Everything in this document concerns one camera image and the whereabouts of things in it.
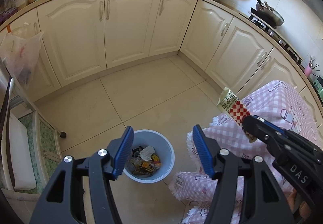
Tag black gas stove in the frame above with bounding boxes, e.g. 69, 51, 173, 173
248, 8, 303, 65

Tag white paper cups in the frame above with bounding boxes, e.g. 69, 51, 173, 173
140, 146, 155, 161

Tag blue plastic trash bin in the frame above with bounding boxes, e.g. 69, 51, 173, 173
124, 129, 175, 184

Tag pink checkered tablecloth table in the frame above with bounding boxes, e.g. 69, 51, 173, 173
170, 80, 322, 223

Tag black wok with lid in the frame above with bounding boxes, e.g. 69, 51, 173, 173
256, 0, 285, 26

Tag green electric cooker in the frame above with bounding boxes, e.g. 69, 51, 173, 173
313, 76, 323, 101

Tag hanging white plastic bag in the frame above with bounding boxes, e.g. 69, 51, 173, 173
1, 23, 44, 88

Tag black snack wrapper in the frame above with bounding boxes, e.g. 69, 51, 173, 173
128, 146, 154, 176

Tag pink utensil holder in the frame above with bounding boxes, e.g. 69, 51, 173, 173
304, 55, 319, 78

